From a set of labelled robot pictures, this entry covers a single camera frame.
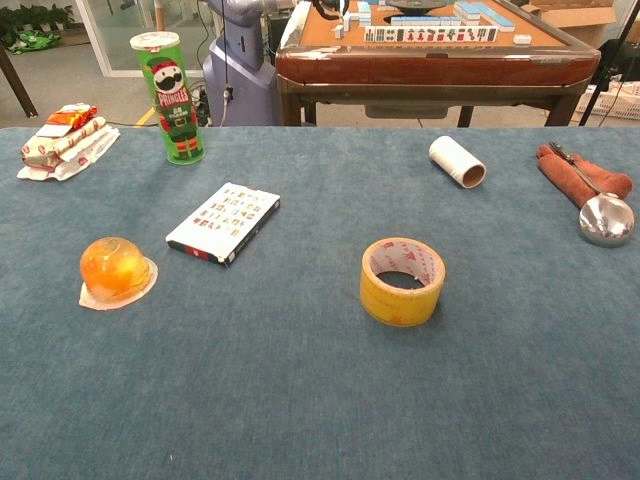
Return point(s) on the white card box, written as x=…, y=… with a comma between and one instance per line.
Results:
x=220, y=220

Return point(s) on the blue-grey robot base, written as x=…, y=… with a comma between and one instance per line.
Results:
x=240, y=75

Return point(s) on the yellow tape roll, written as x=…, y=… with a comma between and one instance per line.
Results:
x=400, y=305

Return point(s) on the orange jelly cup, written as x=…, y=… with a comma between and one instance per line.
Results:
x=115, y=270

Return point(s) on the cardboard box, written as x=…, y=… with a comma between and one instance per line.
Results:
x=585, y=22

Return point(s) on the white paper roll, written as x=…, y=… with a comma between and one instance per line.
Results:
x=450, y=155

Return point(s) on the blue felt tablecloth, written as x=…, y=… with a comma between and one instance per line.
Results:
x=300, y=400

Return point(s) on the green Pringles can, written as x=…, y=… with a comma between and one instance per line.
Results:
x=175, y=100

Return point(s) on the brown mahjong table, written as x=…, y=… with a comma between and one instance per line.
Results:
x=425, y=67

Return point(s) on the standing single mahjong tile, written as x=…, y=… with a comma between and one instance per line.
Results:
x=339, y=31

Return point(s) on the face-up mahjong tile row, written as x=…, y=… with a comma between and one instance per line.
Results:
x=430, y=35

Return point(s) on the blue-backed mahjong tile row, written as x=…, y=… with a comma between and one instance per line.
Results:
x=425, y=21

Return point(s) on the brown cloth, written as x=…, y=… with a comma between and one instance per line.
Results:
x=560, y=172

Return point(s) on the orange snack packet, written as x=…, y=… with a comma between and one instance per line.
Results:
x=75, y=116

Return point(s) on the white red-printed snack pack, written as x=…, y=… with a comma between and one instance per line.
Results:
x=60, y=145

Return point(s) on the blue-backed mahjong tile stack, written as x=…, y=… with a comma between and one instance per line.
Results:
x=482, y=15

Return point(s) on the lone white mahjong tile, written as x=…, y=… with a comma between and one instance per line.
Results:
x=521, y=40

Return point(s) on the metal ladle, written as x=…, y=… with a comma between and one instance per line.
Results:
x=605, y=222

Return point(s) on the white plastic crate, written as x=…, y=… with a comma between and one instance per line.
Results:
x=620, y=102

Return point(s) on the black tripod stand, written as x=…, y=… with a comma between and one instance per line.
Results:
x=607, y=70

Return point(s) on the dark furniture leg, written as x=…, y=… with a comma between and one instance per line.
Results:
x=20, y=90

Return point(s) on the green potted plants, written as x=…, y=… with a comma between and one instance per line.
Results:
x=30, y=20

